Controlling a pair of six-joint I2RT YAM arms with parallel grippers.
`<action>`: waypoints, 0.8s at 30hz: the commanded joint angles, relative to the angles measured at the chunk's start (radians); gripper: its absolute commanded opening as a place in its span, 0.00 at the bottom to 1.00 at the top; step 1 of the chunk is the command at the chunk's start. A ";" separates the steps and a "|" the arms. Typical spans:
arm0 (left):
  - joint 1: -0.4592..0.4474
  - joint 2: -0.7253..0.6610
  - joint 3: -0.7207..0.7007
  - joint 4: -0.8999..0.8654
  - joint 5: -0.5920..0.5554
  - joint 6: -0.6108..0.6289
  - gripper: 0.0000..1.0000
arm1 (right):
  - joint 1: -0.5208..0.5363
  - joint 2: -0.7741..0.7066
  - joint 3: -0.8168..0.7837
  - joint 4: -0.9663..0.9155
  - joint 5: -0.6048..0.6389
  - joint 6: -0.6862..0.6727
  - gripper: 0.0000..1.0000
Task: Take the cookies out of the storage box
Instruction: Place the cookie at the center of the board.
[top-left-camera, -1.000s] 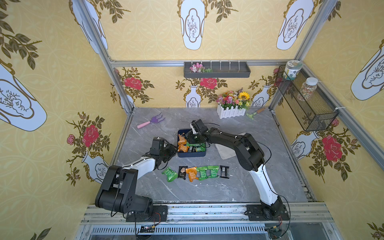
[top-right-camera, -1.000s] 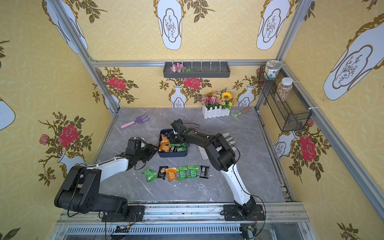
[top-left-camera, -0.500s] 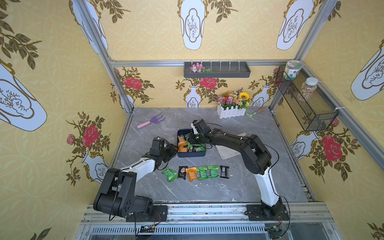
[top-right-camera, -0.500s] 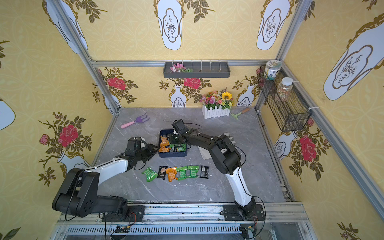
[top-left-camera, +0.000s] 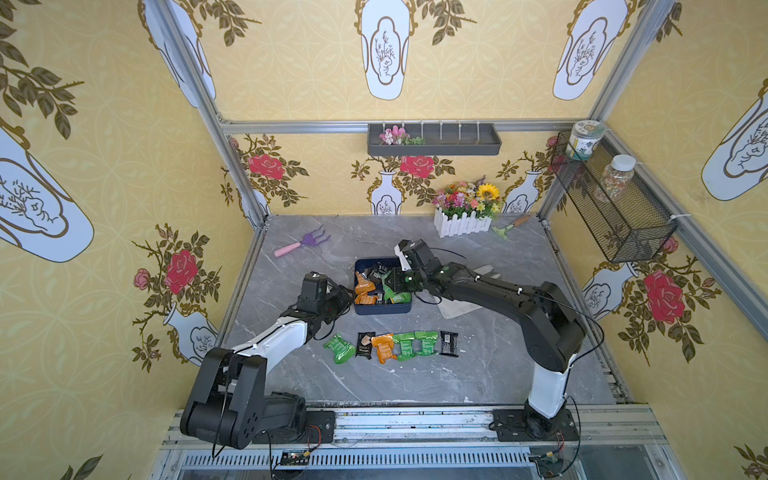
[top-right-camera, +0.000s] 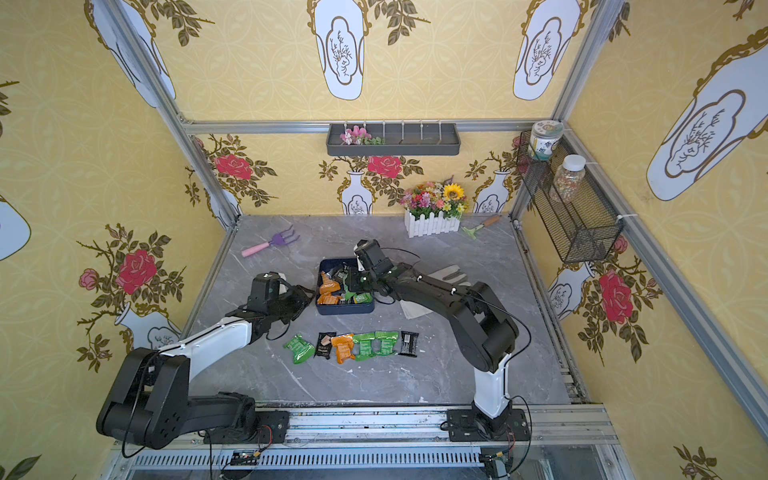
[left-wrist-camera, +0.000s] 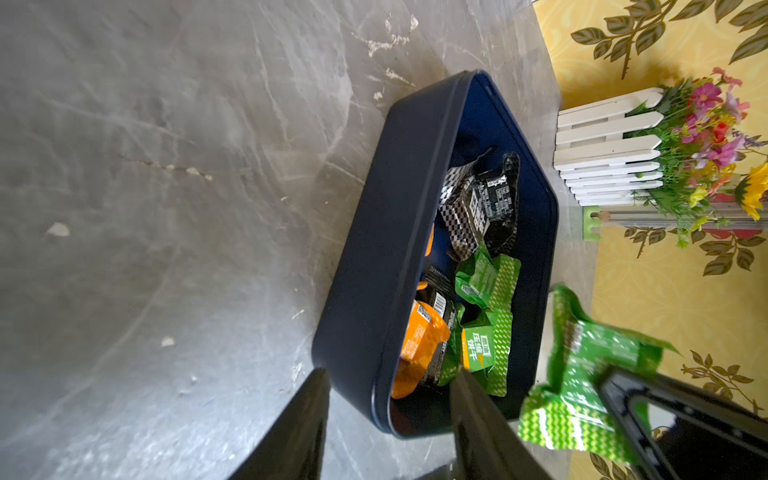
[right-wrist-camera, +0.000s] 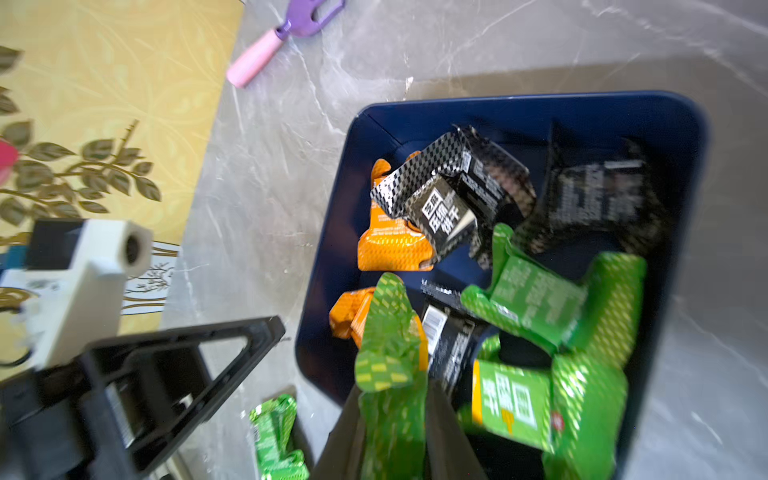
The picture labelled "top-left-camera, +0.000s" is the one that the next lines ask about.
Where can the grey wall shelf tray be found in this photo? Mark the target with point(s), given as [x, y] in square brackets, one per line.
[442, 138]

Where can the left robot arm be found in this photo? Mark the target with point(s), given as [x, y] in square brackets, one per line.
[228, 406]

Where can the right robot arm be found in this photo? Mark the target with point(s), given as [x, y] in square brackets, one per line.
[552, 330]

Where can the orange cookie packet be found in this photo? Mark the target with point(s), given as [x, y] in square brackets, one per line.
[384, 345]

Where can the orange packet in box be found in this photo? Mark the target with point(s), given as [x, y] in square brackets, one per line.
[365, 291]

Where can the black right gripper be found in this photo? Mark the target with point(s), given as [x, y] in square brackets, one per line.
[402, 281]

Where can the green cookie packet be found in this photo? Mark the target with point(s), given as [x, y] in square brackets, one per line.
[427, 341]
[342, 349]
[405, 343]

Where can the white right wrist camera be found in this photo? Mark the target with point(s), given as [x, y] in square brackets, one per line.
[404, 262]

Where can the clear jar with white lid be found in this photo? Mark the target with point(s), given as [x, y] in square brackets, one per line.
[615, 177]

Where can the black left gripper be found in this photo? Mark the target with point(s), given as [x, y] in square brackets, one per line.
[335, 297]

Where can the black wire mesh basket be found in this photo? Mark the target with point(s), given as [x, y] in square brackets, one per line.
[630, 225]

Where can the green rake with wooden handle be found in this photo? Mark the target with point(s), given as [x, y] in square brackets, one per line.
[502, 232]

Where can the small circuit board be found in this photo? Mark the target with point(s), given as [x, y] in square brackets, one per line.
[294, 458]

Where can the white and green garden glove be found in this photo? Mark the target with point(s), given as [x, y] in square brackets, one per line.
[450, 309]

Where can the dark blue storage box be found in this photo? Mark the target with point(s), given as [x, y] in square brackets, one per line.
[380, 271]

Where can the green packet in box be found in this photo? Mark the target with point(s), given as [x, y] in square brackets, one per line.
[396, 297]

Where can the white picket fence flower planter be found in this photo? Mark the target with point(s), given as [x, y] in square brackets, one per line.
[466, 208]

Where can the pink and purple garden rake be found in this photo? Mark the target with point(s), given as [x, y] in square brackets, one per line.
[311, 239]

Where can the pink flowers on shelf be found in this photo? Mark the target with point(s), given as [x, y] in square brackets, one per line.
[397, 135]

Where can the jar with printed label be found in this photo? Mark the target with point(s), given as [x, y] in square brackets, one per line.
[584, 137]

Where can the black cookie packet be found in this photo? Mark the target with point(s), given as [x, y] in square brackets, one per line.
[449, 344]
[364, 344]

